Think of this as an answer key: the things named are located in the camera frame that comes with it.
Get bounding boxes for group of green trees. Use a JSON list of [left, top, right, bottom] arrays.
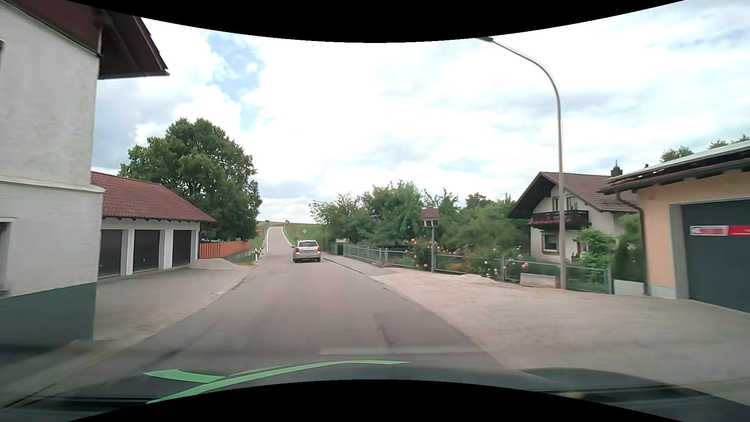
[[309, 181, 531, 253]]

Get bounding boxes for green field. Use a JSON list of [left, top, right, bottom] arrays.
[[282, 223, 329, 247]]

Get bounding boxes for silver car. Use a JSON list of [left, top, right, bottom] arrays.
[[292, 240, 322, 263]]

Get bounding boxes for flowering bushes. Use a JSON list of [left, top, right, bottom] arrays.
[[404, 237, 531, 279]]

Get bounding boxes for grey metal fence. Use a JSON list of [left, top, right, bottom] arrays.
[[335, 242, 613, 294]]

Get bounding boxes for grey asphalt road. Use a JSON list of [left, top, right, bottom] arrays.
[[35, 226, 505, 388]]

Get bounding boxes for grass verge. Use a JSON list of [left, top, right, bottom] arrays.
[[233, 225, 270, 266]]

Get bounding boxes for orange wooden fence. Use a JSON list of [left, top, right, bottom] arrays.
[[199, 239, 253, 260]]

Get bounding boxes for car's own bonnet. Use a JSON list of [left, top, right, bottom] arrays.
[[0, 360, 750, 422]]

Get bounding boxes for large green tree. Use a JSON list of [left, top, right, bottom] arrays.
[[119, 118, 263, 242]]

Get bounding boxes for white house with dark balcony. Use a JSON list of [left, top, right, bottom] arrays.
[[509, 162, 639, 263]]

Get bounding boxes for pale gravel forecourt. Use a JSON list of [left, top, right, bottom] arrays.
[[323, 253, 750, 405]]

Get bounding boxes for white garage with red roof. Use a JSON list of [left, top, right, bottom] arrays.
[[91, 171, 216, 279]]

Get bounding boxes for green garden bushes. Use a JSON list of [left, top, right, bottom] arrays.
[[571, 213, 645, 284]]

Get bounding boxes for grey paved forecourt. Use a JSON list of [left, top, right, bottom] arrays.
[[0, 259, 254, 405]]

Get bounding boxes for beige garage with grey door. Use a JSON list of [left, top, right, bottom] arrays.
[[598, 141, 750, 314]]

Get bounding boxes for white house with brown roof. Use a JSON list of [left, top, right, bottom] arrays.
[[0, 0, 170, 352]]

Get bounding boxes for road sign on post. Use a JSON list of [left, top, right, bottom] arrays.
[[421, 206, 440, 273]]

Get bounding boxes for tall grey lamp post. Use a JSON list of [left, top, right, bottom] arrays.
[[477, 36, 567, 290]]

